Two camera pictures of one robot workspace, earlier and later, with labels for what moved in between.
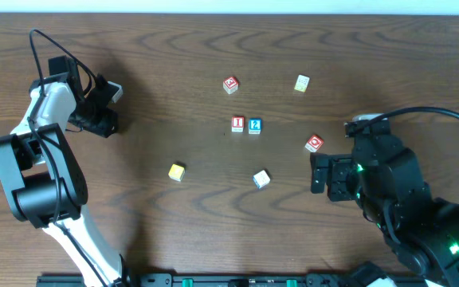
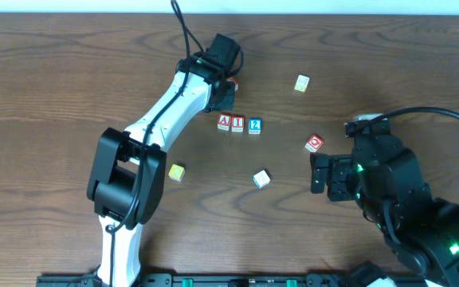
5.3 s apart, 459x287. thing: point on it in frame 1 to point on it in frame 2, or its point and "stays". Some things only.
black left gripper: [104, 124] to [226, 98]
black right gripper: [334, 180] stays
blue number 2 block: [255, 126] stays
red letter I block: [237, 123] stays
